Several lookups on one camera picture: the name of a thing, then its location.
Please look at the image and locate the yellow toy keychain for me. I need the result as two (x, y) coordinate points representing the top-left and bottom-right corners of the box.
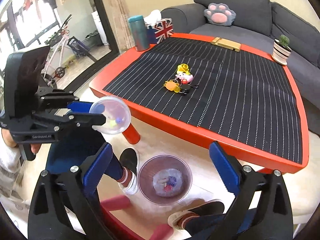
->
(176, 63), (190, 75)

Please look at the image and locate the union jack tissue box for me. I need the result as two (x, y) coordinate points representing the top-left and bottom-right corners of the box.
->
(146, 18), (174, 44)

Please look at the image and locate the pink bicycle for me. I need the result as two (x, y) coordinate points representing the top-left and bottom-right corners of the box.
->
(41, 14), (72, 89)

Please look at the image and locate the person left hand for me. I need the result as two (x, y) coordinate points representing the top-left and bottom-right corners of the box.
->
(1, 129), (41, 154)

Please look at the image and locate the dark grey sofa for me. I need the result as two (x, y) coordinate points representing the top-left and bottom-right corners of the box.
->
(161, 0), (319, 134)

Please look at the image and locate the black striped table mat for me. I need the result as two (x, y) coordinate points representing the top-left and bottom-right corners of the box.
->
(104, 38), (303, 163)

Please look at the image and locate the orange turtle toy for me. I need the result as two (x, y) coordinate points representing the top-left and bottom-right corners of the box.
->
(163, 80), (181, 93)

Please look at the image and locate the pink pig toy keychain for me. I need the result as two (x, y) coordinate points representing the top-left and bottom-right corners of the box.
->
(176, 72), (194, 85)

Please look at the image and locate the clear round plastic container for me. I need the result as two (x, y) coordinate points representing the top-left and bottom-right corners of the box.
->
(89, 95), (131, 135)

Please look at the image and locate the left foot black shoe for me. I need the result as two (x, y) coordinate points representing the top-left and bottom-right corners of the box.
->
(118, 147), (139, 195)

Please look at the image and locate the potted cactus striped pot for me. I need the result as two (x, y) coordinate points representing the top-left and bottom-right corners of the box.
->
(271, 34), (292, 66)

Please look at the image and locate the beige curtain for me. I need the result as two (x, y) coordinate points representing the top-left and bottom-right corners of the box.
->
(108, 0), (134, 51)

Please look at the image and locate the black sliding door frame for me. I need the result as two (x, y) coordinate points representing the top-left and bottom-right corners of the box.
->
(1, 0), (119, 90)

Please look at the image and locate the wooden block stand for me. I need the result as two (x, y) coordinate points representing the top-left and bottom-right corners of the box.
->
(211, 37), (241, 52)

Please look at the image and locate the teal thermos bottle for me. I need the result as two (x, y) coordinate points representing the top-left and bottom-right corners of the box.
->
(127, 15), (150, 51)

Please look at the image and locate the purple trash bin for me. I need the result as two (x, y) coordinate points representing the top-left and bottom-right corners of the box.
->
(137, 154), (192, 206)

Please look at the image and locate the paw shaped cushion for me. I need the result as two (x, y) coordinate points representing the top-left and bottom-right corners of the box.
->
(204, 3), (236, 27)

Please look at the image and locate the small black object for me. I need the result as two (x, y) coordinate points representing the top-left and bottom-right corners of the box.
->
(179, 84), (199, 95)

